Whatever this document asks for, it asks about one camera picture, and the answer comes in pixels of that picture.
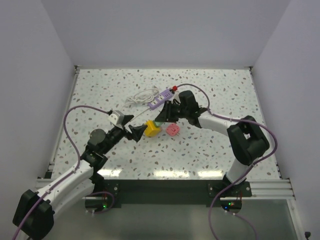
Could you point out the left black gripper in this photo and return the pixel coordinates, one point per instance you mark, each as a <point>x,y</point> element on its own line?
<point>136,131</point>

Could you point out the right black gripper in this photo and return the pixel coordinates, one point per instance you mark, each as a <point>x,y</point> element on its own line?
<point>165,115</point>

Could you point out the green plug adapter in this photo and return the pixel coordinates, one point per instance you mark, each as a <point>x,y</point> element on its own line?
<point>157,123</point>

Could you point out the pink plug adapter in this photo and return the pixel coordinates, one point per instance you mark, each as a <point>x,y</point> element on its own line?
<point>173,130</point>

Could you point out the yellow cube socket adapter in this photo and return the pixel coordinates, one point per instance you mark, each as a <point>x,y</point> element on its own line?
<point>152,130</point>

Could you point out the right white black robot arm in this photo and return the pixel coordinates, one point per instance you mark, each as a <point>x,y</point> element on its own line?
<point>247,140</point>

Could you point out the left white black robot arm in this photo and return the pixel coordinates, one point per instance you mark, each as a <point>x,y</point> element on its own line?
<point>37,210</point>

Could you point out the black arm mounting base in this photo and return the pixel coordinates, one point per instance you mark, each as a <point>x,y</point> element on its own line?
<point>118,192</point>

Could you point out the purple power strip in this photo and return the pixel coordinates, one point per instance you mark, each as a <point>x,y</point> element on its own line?
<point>165,95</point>

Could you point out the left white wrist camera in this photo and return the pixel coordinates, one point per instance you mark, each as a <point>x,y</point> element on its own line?
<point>116,118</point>

